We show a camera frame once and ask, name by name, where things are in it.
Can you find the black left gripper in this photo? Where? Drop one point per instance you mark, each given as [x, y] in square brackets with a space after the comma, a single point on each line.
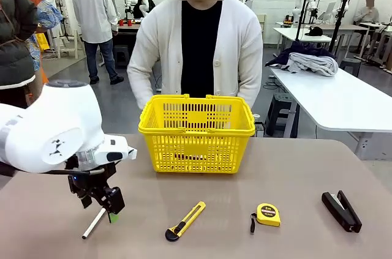
[88, 182]

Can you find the white marker black cap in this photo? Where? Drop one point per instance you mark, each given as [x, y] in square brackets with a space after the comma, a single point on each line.
[92, 226]

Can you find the yellow tape measure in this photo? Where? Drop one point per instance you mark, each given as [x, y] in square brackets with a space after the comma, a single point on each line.
[269, 214]

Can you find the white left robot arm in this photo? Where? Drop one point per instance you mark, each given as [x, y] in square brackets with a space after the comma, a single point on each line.
[46, 124]

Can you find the yellow plastic shopping basket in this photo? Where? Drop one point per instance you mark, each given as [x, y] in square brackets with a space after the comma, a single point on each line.
[196, 148]

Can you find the person in white cardigan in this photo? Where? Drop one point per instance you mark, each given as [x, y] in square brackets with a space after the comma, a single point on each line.
[159, 41]

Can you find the person in dark green jacket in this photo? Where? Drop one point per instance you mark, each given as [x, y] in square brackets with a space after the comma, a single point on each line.
[15, 41]

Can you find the person white shirt blue jeans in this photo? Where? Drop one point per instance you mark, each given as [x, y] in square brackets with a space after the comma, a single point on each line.
[92, 11]

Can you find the person in orange blue clothes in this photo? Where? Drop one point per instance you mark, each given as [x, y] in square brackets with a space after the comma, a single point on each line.
[49, 14]

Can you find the seated person grey sweater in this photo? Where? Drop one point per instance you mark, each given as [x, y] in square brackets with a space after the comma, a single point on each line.
[367, 14]

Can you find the yellow black utility knife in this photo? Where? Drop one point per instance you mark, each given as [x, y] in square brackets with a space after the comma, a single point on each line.
[186, 219]

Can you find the white step stool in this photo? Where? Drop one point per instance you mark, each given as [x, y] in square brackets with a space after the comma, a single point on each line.
[75, 41]

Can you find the dark grey plastic stool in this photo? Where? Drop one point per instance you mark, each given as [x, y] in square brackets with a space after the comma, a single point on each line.
[281, 109]

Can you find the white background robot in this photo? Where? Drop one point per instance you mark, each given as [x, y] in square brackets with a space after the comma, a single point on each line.
[142, 2]

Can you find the black stapler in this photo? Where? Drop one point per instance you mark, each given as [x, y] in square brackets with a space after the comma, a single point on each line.
[337, 210]

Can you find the dark navy crumpled garment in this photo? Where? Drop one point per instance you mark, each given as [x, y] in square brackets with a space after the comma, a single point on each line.
[301, 47]

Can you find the large white table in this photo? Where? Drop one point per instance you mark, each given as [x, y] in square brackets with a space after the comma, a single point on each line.
[337, 103]

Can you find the white background table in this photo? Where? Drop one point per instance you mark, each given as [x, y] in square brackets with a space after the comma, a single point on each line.
[294, 33]

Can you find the grey white crumpled garment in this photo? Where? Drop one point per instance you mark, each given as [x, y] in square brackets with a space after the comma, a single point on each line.
[318, 63]

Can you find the black stand with boom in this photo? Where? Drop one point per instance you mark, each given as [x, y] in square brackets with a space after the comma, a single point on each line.
[301, 17]

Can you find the small grey stool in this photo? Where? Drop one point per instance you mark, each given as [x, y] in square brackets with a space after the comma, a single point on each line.
[350, 62]

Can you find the black tripod stand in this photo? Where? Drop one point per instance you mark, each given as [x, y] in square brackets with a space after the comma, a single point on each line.
[340, 26]

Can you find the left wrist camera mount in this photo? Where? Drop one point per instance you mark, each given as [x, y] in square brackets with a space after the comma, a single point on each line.
[131, 152]

